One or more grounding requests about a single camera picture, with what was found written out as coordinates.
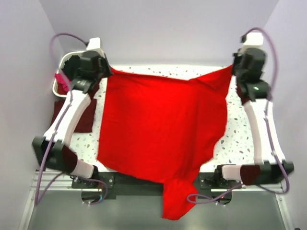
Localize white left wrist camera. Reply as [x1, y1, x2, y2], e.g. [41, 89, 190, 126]
[86, 37, 105, 57]

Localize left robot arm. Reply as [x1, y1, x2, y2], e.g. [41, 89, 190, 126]
[32, 48, 112, 179]

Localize pink t-shirt in basket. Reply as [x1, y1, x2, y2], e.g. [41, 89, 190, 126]
[55, 73, 69, 91]

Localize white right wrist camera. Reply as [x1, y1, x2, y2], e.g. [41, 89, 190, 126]
[241, 32, 264, 48]

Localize dark red t-shirt in basket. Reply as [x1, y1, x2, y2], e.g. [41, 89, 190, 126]
[56, 84, 68, 96]

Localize bright red t-shirt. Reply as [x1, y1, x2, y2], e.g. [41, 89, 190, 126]
[97, 66, 232, 220]

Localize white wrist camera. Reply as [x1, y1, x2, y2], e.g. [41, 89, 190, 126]
[241, 32, 264, 48]
[86, 37, 105, 57]

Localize folded dark maroon t-shirt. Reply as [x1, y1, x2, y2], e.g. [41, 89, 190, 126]
[50, 84, 99, 133]

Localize black t-shirt in basket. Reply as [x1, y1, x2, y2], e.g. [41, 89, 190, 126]
[61, 55, 80, 81]

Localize white perforated laundry basket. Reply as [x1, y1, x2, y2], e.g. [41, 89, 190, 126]
[52, 51, 83, 99]

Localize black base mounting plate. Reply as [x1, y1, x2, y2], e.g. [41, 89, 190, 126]
[70, 172, 242, 205]

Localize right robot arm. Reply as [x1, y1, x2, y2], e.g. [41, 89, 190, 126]
[214, 47, 294, 187]

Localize aluminium frame rail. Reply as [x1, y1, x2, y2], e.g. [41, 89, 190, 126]
[20, 171, 294, 230]

